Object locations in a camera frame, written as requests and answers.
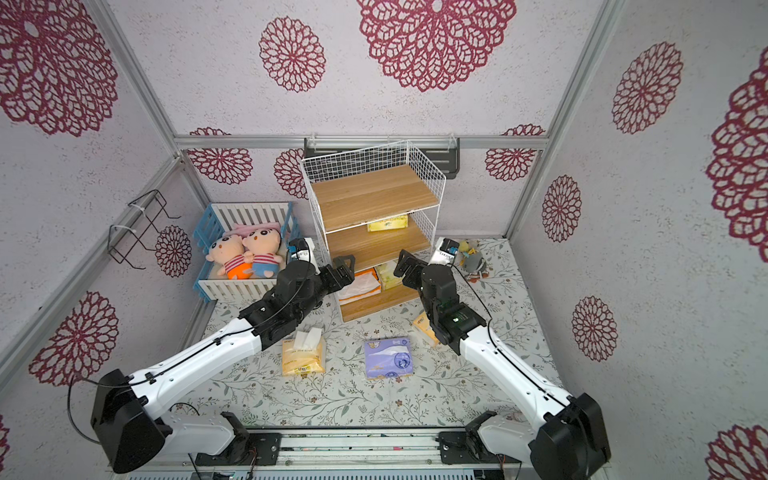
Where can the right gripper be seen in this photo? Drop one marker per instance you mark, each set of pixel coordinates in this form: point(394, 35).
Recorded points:
point(414, 272)

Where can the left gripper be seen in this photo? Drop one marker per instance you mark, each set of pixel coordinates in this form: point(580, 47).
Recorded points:
point(346, 275)

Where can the orange tissue pack bottom shelf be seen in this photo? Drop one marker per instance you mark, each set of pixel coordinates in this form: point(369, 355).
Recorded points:
point(366, 284)

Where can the yellow tissue pack shelf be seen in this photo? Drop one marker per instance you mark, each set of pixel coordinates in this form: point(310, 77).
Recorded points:
point(392, 223)

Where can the yellow tissue pack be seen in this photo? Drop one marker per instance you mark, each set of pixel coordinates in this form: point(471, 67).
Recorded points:
point(422, 326)

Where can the purple tissue pack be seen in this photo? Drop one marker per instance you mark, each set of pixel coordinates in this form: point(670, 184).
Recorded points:
point(388, 358)

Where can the yellow-green tissue pack bottom shelf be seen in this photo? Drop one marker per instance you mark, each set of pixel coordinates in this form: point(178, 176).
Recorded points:
point(387, 278)

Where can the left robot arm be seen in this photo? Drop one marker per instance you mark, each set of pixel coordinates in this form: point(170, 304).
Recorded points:
point(132, 417)

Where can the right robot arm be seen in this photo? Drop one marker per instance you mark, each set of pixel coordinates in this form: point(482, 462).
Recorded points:
point(561, 437)

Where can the small grey yellow plush toy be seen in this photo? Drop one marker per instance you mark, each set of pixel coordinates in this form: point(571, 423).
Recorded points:
point(471, 261)

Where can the plush doll blue shorts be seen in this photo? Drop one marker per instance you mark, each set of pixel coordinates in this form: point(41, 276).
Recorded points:
point(262, 252)

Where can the floral patterned floor mat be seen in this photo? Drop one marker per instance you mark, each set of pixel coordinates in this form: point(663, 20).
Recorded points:
point(443, 390)

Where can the blue white toy crib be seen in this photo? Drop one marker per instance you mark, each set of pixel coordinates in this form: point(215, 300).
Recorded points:
point(220, 219)

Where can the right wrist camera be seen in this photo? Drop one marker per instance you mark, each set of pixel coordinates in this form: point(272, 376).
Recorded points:
point(445, 252)

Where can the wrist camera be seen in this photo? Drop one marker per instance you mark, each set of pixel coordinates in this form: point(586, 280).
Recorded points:
point(302, 249)
point(445, 252)

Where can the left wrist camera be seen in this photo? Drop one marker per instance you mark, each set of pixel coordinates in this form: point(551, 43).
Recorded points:
point(302, 249)

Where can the white wire three-tier shelf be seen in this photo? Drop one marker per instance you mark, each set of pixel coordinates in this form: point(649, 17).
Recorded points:
point(372, 203)

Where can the grey wall-mounted shelf rack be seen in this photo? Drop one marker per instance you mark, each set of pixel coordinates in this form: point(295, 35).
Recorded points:
point(447, 159)

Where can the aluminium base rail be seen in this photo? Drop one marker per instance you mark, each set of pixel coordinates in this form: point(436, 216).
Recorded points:
point(335, 453)

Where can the black wire wall rack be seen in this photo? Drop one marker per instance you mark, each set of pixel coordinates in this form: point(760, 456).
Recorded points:
point(122, 239)

